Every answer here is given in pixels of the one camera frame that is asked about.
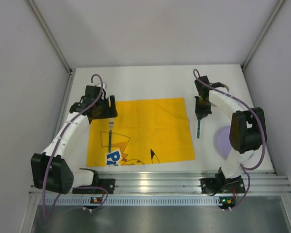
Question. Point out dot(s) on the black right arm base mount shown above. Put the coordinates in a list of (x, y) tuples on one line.
[(211, 186)]

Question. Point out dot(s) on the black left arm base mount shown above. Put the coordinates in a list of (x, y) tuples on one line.
[(100, 186)]

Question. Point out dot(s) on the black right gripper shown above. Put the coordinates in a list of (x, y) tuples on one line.
[(202, 112)]

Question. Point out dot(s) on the green handled fork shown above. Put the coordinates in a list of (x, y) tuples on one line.
[(111, 124)]

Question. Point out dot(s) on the aluminium corner post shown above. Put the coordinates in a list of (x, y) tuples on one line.
[(263, 33), (49, 35)]

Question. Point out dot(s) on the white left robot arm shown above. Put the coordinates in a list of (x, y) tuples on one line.
[(56, 168)]

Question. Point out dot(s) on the green handled spoon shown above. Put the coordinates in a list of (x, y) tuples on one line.
[(198, 128)]

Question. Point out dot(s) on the slotted grey cable duct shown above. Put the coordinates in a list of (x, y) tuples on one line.
[(145, 201)]

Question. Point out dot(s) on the yellow cartoon print placemat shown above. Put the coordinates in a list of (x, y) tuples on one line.
[(145, 132)]

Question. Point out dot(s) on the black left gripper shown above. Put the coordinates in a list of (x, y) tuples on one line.
[(107, 110)]

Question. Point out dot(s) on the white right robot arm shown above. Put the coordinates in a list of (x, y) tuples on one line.
[(247, 128)]

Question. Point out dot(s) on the left aluminium corner post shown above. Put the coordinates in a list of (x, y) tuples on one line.
[(49, 35)]

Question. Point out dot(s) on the beige paper cup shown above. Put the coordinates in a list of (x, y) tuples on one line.
[(223, 88)]

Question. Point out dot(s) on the right aluminium corner post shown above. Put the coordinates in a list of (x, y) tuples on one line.
[(263, 33)]

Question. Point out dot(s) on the lilac plastic plate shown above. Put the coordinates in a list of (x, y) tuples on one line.
[(224, 148)]

